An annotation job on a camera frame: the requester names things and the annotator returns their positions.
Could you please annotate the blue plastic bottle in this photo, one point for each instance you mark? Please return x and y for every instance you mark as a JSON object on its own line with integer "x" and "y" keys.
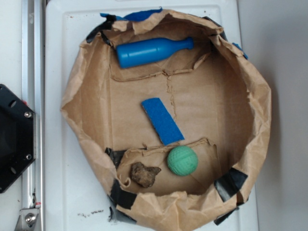
{"x": 150, "y": 51}

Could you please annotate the blue felt strip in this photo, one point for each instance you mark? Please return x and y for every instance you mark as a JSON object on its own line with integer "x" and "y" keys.
{"x": 162, "y": 121}

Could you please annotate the brown paper bag bin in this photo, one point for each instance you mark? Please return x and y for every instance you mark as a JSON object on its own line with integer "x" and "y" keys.
{"x": 177, "y": 143}

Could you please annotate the green rubber ball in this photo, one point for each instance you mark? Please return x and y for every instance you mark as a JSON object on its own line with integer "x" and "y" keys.
{"x": 182, "y": 160}

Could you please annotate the aluminium rail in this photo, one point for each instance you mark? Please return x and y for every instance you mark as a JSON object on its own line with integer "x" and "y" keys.
{"x": 33, "y": 93}

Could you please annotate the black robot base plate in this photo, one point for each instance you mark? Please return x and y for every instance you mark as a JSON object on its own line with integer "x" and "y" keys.
{"x": 16, "y": 137}

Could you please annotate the brown rock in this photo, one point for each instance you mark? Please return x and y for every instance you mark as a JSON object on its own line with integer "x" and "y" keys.
{"x": 143, "y": 175}

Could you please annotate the metal corner bracket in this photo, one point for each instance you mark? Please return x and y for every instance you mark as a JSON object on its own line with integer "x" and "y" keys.
{"x": 27, "y": 220}

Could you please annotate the white tray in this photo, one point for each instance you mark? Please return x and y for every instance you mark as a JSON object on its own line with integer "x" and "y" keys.
{"x": 72, "y": 48}

